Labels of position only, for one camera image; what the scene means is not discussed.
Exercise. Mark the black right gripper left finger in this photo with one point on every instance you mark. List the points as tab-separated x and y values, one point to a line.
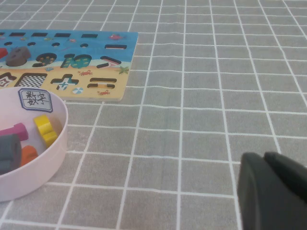
263	196

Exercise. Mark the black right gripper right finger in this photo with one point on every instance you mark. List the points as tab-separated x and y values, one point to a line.
290	172

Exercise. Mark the brown-grey wooden number eight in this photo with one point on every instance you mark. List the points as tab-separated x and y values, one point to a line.
18	56

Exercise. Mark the pink plastic bowl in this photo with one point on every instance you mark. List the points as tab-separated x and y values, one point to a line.
48	167

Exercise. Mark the colourful wooden puzzle board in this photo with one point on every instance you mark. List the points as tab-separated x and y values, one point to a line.
96	51

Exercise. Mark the yellow wooden number piece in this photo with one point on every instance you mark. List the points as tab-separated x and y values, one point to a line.
45	129

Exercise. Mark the orange wooden number piece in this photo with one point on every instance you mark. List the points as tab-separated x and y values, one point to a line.
28	154

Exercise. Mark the white label on pink bowl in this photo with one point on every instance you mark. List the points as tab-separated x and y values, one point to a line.
36	100

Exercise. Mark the magenta wooden number piece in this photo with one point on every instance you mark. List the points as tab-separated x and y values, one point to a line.
16	131

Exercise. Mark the dark grey wooden number piece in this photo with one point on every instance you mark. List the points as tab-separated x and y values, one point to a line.
9	151

